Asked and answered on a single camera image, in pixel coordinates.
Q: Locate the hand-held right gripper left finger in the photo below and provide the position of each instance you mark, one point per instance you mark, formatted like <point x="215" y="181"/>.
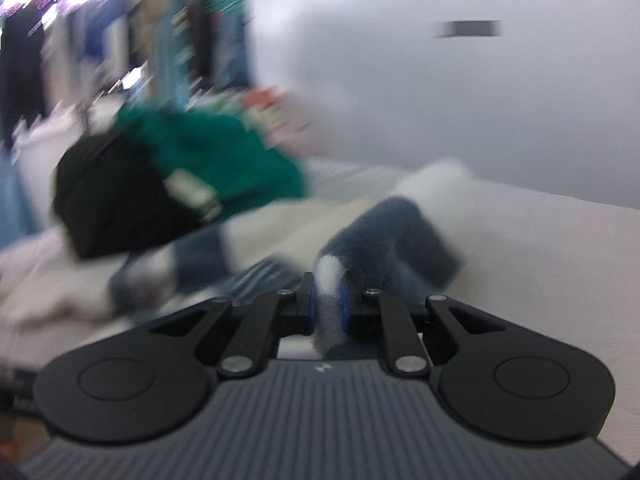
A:
<point x="310" y="305"/>

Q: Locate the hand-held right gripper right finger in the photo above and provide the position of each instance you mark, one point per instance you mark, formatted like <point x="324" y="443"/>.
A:
<point x="345" y="305"/>

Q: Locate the cream and blue fleece sweater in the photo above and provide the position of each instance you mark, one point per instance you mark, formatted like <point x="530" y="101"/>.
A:
<point x="390" y="240"/>

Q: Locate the row of hanging clothes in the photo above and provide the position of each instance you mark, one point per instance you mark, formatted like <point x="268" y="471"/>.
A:
<point x="150" y="20"/>

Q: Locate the green garment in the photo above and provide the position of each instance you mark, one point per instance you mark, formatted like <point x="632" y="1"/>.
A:
<point x="225" y="155"/>

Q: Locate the grey bed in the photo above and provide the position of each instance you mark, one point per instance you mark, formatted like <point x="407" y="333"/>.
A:
<point x="550" y="270"/>

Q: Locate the red box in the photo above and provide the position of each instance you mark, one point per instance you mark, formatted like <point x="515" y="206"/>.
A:
<point x="262" y="98"/>

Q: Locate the black garment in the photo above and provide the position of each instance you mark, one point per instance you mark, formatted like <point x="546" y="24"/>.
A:
<point x="115" y="200"/>

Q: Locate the white and grey wall panel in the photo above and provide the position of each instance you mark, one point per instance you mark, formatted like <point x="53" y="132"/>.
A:
<point x="467" y="28"/>

